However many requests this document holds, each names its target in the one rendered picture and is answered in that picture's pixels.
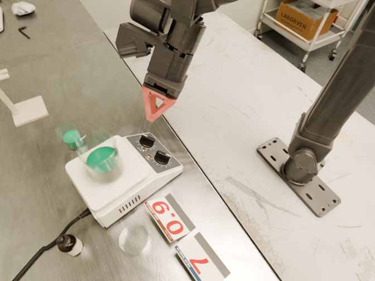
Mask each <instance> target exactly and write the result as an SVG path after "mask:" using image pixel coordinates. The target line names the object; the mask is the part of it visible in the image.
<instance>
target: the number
mask: <svg viewBox="0 0 375 281"><path fill-rule="evenodd" d="M179 248H180V250H181V251H182V253H183V254H184V255H185V257H186V259H187V260H188V262H189V263H190V264H191V266H192V267H193V269H194V270H195V271H196V273H197V275H198V276H199V277H200V279H201V280H202V281H221V280H222V277H221V276H220V275H219V273H218V272H217V271H216V269H215V268H214V267H213V265H212V264H211V262H210V261H209V260H208V258H207V257H206V256H205V254H204V253H203V252H202V250H201V249H200V248H199V246H198V245H197V243H196V242H195V241H194V239H190V240H189V241H187V242H185V243H183V244H182V245H180V246H179Z"/></svg>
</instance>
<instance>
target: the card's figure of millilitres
mask: <svg viewBox="0 0 375 281"><path fill-rule="evenodd" d="M148 203H149V205H150V206H151V208H152V209H153V210H154V212H155V214H156V215H157V217H158V218H159V219H160V221H161V222H162V224H163V225H164V227H165V228H166V230H167V231H168V232H169V234H170V235H171V237H172V238H173V239H174V238H176V237H178V236H180V235H182V234H184V233H186V232H187V230H186V229H185V227H184V226H183V224H182V223H181V222H180V220H179V219H178V218H177V216H176V215H175V214H174V212H173V211H172V209H171V208H170V207H169V205H168V204H167V203H166V201H165V200H164V198H162V199H159V200H155V201H151V202H148Z"/></svg>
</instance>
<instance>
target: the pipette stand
mask: <svg viewBox="0 0 375 281"><path fill-rule="evenodd" d="M5 73H8V70H7V69H3V70H0V80H4V79H7V78H9V74H5ZM0 98H1V99H2V101H3V102H4V103H5V104H6V105H7V107H8V108H9V109H10V111H11V112H12V116H13V120H14V123H15V126H16V127H19V126H22V125H24V124H27V123H30V122H33V121H35V120H38V119H41V118H43V117H46V116H48V115H49V114H48V111H47V109H46V106H45V103H44V101H43V99H42V96H37V97H35V98H32V99H28V100H25V101H23V102H20V103H17V104H13V103H12V102H11V101H10V99H9V98H8V97H7V95H6V94H5V93H4V92H3V91H2V89H1V88H0Z"/></svg>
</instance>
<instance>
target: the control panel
mask: <svg viewBox="0 0 375 281"><path fill-rule="evenodd" d="M145 135H147V136H150V137H152V138H154V139H155V142H154V144H153V146H152V147H151V148H146V147H144V146H142V145H141V144H140V137H141V134H140V135H133V136H129V137H126V138H127V139H128V141H129V142H130V143H131V145H133V146H134V147H135V149H136V150H137V151H138V152H139V154H140V155H141V156H142V157H143V158H144V159H145V160H146V162H147V163H148V164H149V165H150V166H151V167H152V168H153V170H154V171H155V172H156V173H161V172H164V171H167V170H170V169H172V168H175V167H178V166H181V164H180V163H179V162H178V161H177V160H176V159H175V158H174V157H173V156H172V155H171V153H170V152H169V151H168V150H167V149H166V148H165V147H164V146H163V145H162V144H161V143H160V142H159V141H158V140H157V139H156V138H155V137H154V136H153V135H152V134H151V133H146V134H145ZM143 148H145V149H146V150H145V151H144V150H142V149H143ZM157 150H159V151H162V152H164V153H167V154H169V155H171V159H170V161H169V162H168V164H166V165H162V164H159V163H157V162H156V161H155V159H154V157H155V154H156V152H157ZM148 154H150V155H151V157H149V156H148Z"/></svg>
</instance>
